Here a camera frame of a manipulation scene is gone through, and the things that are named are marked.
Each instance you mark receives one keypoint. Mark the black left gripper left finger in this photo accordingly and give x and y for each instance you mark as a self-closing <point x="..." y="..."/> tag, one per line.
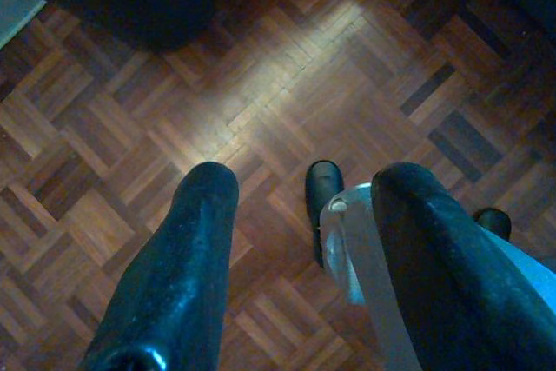
<point x="174" y="275"/>

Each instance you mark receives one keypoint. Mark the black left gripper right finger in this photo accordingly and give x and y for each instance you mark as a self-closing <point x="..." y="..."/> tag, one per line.
<point x="456" y="275"/>

